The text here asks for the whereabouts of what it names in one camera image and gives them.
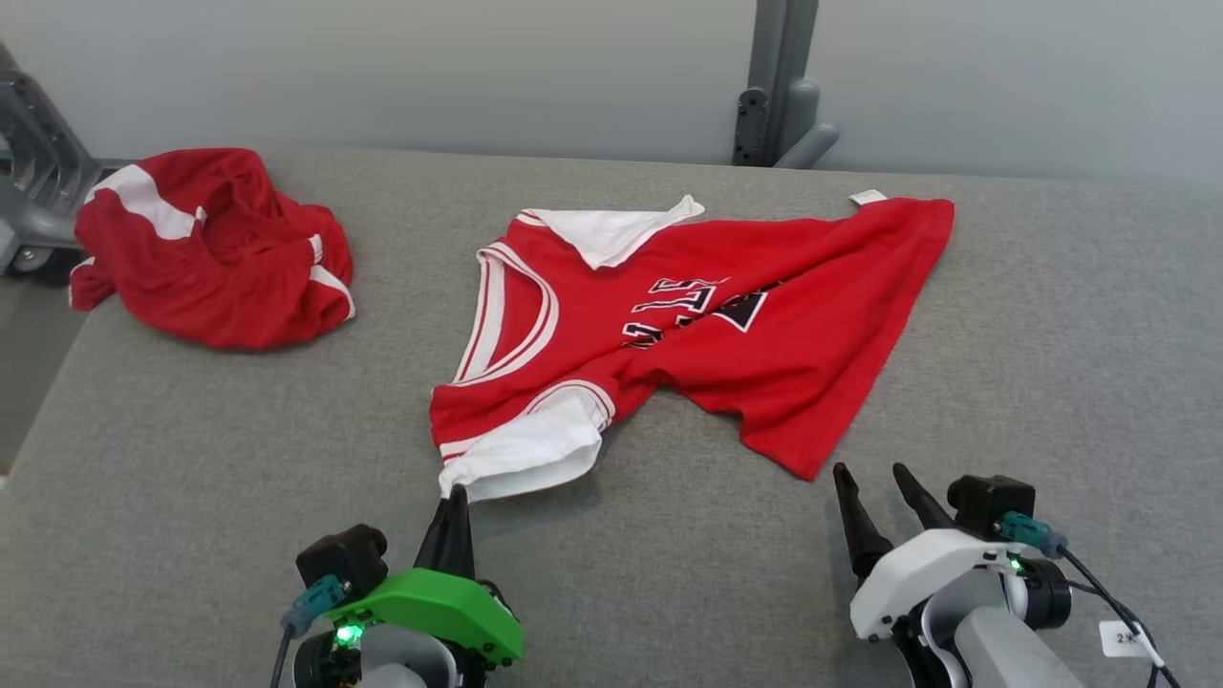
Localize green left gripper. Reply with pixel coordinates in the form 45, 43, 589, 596
349, 484, 524, 666

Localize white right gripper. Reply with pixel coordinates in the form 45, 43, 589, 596
833, 463, 1029, 642

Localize red bulls jersey shirt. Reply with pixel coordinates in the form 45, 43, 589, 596
429, 191, 955, 504

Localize red bulls shorts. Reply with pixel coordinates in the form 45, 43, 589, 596
69, 147, 356, 352

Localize grey fabric sofa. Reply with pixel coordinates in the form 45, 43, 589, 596
0, 148, 1223, 688

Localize black cable teal plug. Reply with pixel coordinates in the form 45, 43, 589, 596
998, 512, 1184, 688
270, 573, 347, 688

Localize white paper cable label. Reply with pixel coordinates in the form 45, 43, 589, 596
1099, 620, 1149, 659

